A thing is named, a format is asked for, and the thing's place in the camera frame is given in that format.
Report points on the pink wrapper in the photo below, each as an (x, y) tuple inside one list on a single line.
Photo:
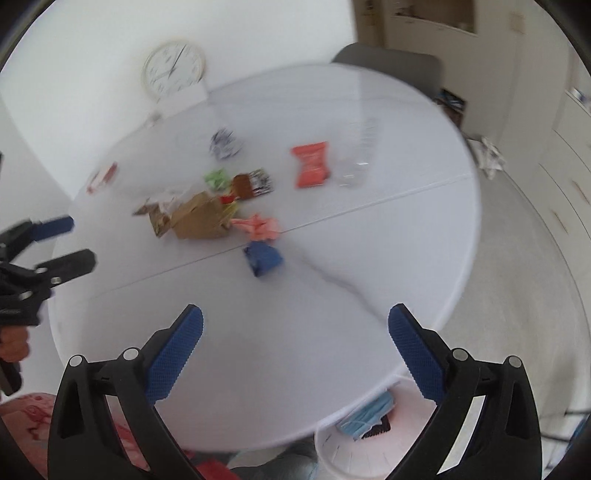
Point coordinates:
[(258, 227)]

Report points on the brown cardboard box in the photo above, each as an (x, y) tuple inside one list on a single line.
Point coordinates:
[(198, 221)]

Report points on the clear plastic cup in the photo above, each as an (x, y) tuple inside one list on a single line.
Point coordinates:
[(355, 166)]

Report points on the wall niche shelf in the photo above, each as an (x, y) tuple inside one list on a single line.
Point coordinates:
[(434, 14)]

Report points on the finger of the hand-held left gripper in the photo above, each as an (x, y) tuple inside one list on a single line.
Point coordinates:
[(69, 265), (53, 227)]

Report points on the brown patterned wrapper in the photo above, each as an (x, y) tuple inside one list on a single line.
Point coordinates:
[(157, 219)]

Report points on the person's left hand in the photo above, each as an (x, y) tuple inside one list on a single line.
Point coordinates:
[(14, 344)]

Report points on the brown black snack packet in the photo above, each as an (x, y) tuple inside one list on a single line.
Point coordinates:
[(251, 183)]

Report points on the low open shelf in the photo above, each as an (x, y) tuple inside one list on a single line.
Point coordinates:
[(450, 105)]

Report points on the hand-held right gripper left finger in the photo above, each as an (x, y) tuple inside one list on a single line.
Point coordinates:
[(178, 350)]

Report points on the green wrapper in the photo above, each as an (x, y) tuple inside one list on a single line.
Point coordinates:
[(217, 180)]

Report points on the pink printed cloth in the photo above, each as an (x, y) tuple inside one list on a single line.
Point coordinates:
[(27, 415)]

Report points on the red white packet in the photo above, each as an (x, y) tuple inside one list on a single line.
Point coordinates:
[(102, 177)]

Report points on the clear plastic wrapper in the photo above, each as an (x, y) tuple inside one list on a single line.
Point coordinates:
[(173, 198)]

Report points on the white cloth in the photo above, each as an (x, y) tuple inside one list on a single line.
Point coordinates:
[(487, 157)]

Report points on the white waste bin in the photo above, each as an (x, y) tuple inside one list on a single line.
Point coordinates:
[(351, 457)]

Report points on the small red wrapper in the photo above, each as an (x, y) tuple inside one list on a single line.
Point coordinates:
[(227, 200)]

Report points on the red snack packet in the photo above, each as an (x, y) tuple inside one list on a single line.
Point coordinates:
[(311, 165)]

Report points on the round white wall clock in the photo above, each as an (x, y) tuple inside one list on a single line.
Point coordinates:
[(173, 69)]

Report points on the grey chair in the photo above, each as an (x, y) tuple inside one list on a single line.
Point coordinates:
[(392, 62)]

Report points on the blue face mask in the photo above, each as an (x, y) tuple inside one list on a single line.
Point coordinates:
[(364, 415)]

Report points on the blue white wrapper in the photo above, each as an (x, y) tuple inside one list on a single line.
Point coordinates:
[(225, 144)]

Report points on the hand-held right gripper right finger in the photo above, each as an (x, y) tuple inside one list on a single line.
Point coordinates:
[(415, 350)]

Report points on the beige drawer cabinet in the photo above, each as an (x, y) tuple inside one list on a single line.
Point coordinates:
[(568, 184)]

